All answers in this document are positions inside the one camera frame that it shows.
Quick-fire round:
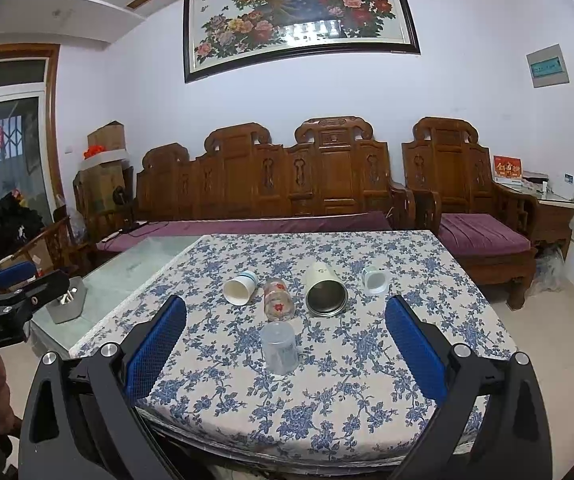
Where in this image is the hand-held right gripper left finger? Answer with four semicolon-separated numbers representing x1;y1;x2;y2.
17;294;188;480

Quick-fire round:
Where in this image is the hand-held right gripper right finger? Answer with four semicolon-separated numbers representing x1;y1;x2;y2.
384;294;554;480

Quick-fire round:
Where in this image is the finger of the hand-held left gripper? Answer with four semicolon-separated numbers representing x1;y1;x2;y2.
0;260;37;298
0;269;71;318

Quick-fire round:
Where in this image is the white paper cup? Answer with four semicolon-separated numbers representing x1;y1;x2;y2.
223;270;259;306

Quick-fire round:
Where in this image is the cream steel tumbler cup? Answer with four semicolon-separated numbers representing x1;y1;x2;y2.
304;261;348;318

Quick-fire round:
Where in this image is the translucent plastic cup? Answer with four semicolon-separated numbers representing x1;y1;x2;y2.
260;321;300;377

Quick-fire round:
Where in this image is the glass cup with red print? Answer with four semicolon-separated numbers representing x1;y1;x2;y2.
263;280;296;322

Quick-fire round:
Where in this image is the grey metal ashtray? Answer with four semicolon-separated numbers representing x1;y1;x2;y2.
46;275;87;325

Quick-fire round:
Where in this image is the small wooden chair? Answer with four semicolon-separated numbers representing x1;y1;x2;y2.
0;215;94;282

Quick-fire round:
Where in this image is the pile of dark clothes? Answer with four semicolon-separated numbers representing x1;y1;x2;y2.
0;191;46;257

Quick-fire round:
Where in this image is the blue floral tablecloth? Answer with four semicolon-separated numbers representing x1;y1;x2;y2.
70;230;518;463

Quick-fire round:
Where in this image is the white ceramic mug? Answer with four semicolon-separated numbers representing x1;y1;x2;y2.
361;266;390;295

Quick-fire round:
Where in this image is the large brown cardboard box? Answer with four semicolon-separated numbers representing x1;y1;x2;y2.
74;162;134;217

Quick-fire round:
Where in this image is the black desk fan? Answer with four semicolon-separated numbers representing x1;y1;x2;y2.
111;185;136;234

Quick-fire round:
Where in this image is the white flat box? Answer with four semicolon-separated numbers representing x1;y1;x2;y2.
78;149;129;173

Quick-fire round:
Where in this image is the square purple seat cushion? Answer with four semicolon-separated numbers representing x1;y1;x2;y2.
438;212;532;256

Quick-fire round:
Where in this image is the long purple seat cushion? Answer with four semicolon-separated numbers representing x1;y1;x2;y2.
96;211;393;254

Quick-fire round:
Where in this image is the clear plastic bag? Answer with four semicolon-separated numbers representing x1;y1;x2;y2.
527;247;566;296

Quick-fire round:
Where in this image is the small brown cardboard box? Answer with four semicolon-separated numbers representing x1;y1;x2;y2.
87;121;127;153

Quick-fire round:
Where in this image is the wooden framed glass door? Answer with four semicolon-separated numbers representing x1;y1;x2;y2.
0;44;66;223

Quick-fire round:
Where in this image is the carved wooden armchair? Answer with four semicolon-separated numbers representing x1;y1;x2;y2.
401;116;539;311

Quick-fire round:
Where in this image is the wooden side table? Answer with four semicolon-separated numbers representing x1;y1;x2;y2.
496;180;574;262

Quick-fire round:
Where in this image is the red gift box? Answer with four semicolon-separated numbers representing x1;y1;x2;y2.
493;155;524;181

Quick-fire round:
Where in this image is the carved wooden sofa bench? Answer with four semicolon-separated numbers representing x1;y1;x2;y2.
134;116;416;233

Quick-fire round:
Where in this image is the framed peacock flower painting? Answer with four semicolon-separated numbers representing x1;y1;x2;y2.
182;0;422;84

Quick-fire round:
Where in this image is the grey wall electrical panel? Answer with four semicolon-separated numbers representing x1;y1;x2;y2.
526;44;571;89

